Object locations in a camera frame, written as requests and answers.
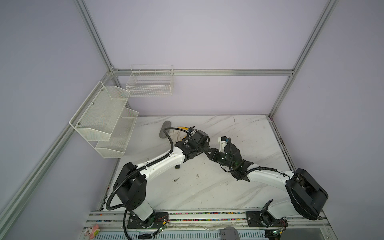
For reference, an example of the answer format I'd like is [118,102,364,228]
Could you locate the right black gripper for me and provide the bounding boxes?
[204,148,234,170]

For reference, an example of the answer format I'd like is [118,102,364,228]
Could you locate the grey round object bottom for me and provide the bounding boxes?
[220,227,240,240]

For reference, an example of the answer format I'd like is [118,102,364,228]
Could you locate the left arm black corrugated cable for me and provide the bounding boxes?
[105,127,190,240]

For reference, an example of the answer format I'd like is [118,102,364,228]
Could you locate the grey oval sharpening stone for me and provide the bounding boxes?
[159,121,172,139]

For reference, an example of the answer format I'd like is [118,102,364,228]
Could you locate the pink tape roll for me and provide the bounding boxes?
[85,224,100,240]

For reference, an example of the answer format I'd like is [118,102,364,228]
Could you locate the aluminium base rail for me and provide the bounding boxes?
[80,210,337,240]

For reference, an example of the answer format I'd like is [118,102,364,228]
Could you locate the white two-tier mesh shelf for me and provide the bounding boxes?
[69,82,139,159]

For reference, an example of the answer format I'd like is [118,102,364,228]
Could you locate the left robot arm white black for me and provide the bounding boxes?
[106,127,210,228]

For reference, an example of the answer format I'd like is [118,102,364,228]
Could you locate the white wire basket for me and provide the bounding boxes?
[126,65,174,97]

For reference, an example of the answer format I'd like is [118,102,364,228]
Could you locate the yellow black pliers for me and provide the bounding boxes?
[177,126,196,134]

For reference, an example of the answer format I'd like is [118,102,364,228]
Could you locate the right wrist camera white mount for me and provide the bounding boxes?
[218,136,231,153]

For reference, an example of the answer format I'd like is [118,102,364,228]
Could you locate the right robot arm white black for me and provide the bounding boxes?
[205,144,329,227]

